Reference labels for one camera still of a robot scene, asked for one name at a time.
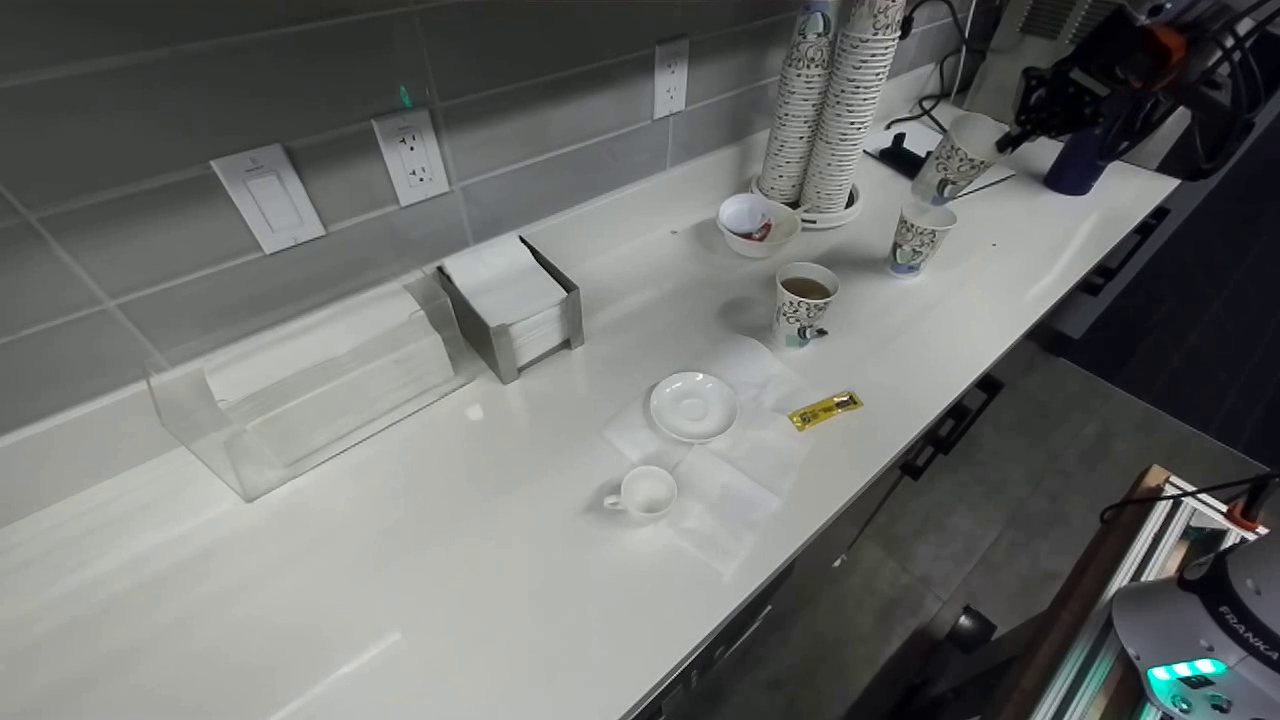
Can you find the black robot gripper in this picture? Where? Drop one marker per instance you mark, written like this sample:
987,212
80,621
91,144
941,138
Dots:
1075,95

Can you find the patterned paper coffee cup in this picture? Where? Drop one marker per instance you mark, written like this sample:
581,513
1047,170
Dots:
950,170

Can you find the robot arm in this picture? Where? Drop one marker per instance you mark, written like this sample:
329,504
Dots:
1198,59

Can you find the right stack of paper cups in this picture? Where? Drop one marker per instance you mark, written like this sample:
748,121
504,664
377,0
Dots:
857,73

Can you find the stack of paper cups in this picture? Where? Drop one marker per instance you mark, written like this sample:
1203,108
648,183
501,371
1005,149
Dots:
857,73
798,101

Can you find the left stack of paper cups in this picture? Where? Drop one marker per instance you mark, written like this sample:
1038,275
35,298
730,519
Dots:
798,101

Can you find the paper cup with coffee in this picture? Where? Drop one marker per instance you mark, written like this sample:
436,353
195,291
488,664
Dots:
800,301

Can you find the dark blue cup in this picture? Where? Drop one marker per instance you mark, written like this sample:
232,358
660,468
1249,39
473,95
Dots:
1078,163

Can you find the white bowl with pattern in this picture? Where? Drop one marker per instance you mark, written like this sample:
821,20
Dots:
753,225

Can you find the yellow sauce packet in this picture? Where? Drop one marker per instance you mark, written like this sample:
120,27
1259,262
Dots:
827,408

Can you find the white saucer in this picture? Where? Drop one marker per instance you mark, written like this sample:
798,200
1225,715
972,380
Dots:
690,404

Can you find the white paper napkin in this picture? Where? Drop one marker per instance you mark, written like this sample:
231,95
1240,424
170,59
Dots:
738,480

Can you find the grey device with green light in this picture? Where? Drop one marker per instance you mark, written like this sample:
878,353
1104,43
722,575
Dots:
1205,643

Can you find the small white teacup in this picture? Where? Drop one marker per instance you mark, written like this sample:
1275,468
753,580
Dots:
640,495

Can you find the metal napkin holder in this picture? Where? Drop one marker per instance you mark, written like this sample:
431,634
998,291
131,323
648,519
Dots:
512,307

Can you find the white power outlet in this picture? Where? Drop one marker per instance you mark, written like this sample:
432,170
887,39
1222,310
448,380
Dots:
414,158

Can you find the clear acrylic box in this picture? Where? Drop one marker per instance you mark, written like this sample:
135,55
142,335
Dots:
293,399

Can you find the white light switch plate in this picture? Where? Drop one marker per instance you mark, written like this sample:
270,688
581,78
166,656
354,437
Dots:
270,199

